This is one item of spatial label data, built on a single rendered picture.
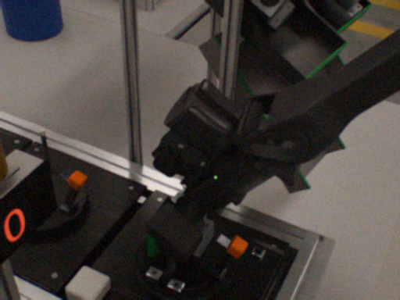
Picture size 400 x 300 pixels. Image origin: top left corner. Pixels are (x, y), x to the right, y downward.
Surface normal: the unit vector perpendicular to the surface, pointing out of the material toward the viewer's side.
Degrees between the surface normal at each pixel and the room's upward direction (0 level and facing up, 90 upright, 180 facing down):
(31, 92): 0
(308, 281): 0
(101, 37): 0
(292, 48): 25
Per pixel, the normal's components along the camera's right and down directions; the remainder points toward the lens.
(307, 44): 0.37, -0.50
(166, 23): 0.04, -0.75
